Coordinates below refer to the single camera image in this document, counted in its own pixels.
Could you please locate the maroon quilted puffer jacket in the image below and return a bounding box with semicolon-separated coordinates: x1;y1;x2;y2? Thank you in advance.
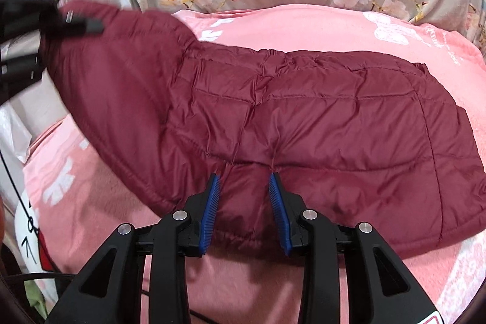
40;1;485;257

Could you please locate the pink fleece blanket with bows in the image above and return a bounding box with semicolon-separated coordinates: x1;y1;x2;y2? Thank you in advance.
24;5;485;323

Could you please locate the white cartoon cat plush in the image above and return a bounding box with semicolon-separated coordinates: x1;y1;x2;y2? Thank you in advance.
14;191;56;272

